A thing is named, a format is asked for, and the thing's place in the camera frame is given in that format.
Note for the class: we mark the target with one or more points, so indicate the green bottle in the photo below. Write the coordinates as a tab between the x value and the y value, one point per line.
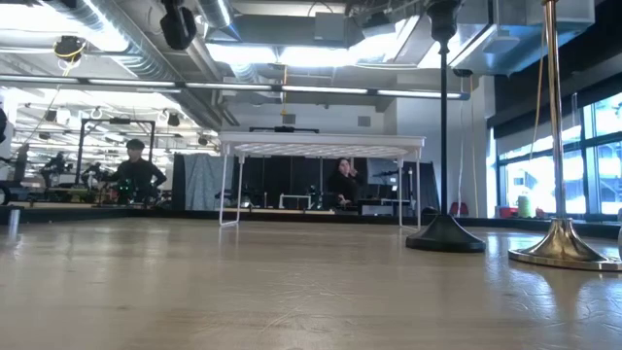
525	206

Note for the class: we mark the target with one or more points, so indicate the black aluminium table frame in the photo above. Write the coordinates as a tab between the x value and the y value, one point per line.
291	216

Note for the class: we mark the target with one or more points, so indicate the small white rack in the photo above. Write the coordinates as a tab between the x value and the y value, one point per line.
295	196

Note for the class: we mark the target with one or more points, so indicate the grey curtain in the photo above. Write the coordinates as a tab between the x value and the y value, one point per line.
201	182

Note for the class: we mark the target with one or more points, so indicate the tall gold candlestick holder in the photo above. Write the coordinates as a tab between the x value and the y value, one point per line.
556	146

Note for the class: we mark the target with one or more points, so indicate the small metal post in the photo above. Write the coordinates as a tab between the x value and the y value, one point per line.
13	221

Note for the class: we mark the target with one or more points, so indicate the large window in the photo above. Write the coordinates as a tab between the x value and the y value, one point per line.
597	185

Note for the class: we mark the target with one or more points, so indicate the red chair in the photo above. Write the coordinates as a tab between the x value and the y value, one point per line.
459	210

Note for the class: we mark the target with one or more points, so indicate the black candlestick holder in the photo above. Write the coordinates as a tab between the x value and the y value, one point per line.
443	146

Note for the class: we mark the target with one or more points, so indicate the black stand frame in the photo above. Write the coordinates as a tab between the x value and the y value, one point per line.
116	121

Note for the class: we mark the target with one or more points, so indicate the long ceiling light bar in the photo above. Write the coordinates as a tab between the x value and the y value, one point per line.
146	83

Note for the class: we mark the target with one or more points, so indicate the silver ventilation duct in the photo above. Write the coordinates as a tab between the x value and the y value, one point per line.
510	48

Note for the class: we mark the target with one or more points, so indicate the thin black bar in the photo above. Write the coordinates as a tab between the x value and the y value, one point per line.
306	129

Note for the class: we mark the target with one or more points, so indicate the person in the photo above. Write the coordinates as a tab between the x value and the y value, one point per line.
345	187
138	175

